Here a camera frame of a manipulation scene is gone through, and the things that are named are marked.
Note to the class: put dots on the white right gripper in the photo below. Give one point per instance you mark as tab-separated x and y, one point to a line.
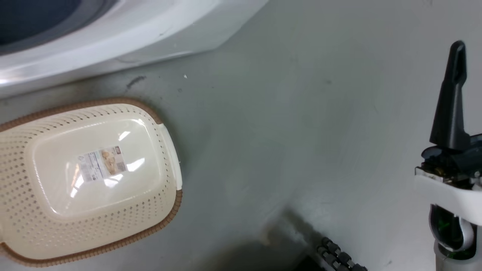
457	188

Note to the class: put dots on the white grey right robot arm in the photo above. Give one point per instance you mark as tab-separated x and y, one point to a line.
453	241

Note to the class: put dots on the white washing machine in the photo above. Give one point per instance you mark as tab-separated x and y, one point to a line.
113	34

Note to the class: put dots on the cream perforated laundry basket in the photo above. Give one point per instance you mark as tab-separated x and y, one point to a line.
49	229

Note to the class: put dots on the paper product label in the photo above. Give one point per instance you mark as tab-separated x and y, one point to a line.
101	163

